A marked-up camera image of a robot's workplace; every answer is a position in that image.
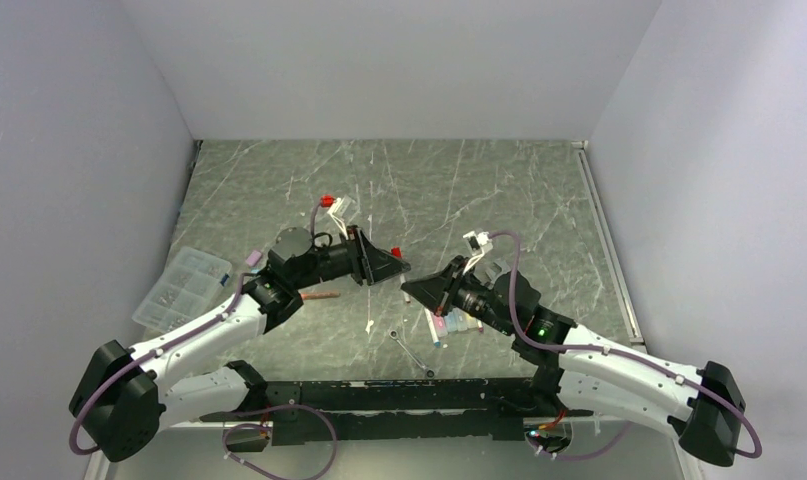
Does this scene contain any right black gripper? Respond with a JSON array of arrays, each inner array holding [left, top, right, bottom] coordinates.
[[402, 255, 514, 335]]

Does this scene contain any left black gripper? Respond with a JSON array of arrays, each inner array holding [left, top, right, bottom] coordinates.
[[292, 225, 411, 290]]

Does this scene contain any red capped white marker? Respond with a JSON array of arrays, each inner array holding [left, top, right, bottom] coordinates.
[[390, 246, 412, 305]]

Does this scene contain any blue capped white marker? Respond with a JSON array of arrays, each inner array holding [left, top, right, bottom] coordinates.
[[424, 308, 441, 348]]

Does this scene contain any blue highlighter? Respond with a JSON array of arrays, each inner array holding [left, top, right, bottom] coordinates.
[[444, 312, 458, 333]]

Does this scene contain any pink highlighter body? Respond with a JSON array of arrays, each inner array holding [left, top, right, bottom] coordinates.
[[432, 315, 448, 338]]

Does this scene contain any orange highlighter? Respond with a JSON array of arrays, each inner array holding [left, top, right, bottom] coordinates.
[[455, 311, 469, 332]]

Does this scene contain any pink highlighter cap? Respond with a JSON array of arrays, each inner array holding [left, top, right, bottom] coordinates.
[[245, 250, 263, 267]]

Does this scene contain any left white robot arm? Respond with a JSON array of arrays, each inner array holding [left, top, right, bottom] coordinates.
[[68, 225, 411, 462]]

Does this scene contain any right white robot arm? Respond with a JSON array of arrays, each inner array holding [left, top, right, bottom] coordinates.
[[401, 256, 746, 467]]

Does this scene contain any silver ratchet wrench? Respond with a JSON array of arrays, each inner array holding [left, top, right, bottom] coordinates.
[[388, 330, 436, 379]]

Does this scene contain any orange marker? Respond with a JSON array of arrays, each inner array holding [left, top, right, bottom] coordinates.
[[301, 292, 341, 300]]

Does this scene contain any clear plastic parts box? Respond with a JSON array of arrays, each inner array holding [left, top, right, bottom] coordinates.
[[132, 246, 232, 332]]

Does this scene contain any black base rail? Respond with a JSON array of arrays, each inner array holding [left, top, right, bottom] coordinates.
[[201, 377, 590, 446]]

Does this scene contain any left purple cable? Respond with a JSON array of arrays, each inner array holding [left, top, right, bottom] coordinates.
[[68, 198, 341, 480]]

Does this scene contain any purple cable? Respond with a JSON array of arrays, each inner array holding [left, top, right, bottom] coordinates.
[[489, 229, 763, 463], [68, 198, 341, 480]]

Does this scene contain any aluminium side rail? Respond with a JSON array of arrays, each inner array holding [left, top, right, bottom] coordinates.
[[571, 141, 647, 352]]

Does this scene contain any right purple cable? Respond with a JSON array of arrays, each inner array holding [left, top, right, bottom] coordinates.
[[489, 229, 763, 463]]

